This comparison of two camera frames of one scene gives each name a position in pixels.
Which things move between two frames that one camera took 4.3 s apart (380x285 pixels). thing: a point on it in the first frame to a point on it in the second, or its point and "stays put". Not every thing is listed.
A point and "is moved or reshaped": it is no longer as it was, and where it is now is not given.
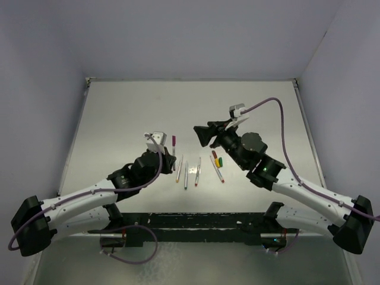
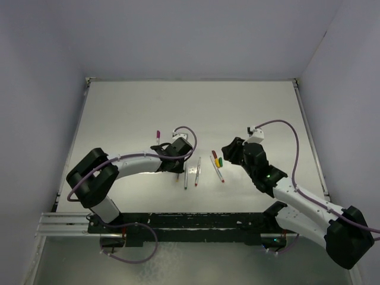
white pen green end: (186, 177) stays put
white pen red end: (196, 182) stays put
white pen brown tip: (217, 170) stays put
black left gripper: (167, 160) to (179, 168)
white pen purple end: (174, 149) is moved or reshaped
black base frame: (133, 230) stays put
